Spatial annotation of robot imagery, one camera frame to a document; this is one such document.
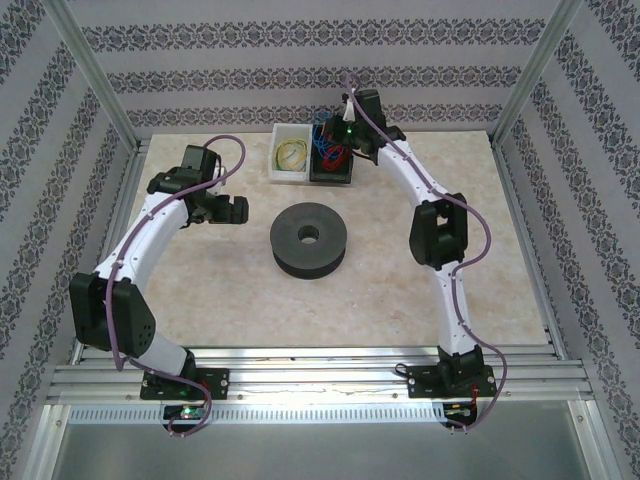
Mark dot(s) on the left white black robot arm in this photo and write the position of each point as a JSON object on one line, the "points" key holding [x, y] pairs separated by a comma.
{"points": [[125, 260]]}

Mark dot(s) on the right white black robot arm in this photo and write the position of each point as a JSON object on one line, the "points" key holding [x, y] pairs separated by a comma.
{"points": [[450, 305]]}

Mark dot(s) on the black plastic bin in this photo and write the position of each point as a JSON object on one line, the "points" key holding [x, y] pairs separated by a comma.
{"points": [[330, 176]]}

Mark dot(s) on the white plastic bin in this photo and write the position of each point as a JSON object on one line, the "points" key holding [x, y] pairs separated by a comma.
{"points": [[289, 175]]}

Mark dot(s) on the left aluminium side rail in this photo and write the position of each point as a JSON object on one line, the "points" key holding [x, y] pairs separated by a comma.
{"points": [[127, 175]]}

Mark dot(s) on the aluminium side rail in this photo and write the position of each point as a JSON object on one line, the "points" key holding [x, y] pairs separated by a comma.
{"points": [[530, 240], [127, 175]]}

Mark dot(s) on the left aluminium corner post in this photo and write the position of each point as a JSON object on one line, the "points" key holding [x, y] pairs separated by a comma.
{"points": [[92, 75]]}

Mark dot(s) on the aluminium corner post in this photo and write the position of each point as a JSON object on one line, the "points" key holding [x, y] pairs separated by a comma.
{"points": [[540, 70], [92, 75]]}

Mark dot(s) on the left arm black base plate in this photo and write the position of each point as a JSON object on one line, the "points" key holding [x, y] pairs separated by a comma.
{"points": [[217, 384]]}

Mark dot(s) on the right aluminium corner post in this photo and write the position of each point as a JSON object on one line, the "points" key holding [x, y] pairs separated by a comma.
{"points": [[540, 70]]}

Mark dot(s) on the aluminium front rail frame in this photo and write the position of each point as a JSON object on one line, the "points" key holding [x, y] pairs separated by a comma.
{"points": [[320, 375]]}

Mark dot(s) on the right aluminium side rail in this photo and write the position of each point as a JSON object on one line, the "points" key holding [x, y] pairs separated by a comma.
{"points": [[530, 240]]}

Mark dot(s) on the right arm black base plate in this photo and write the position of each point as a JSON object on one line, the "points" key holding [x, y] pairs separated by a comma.
{"points": [[422, 384]]}

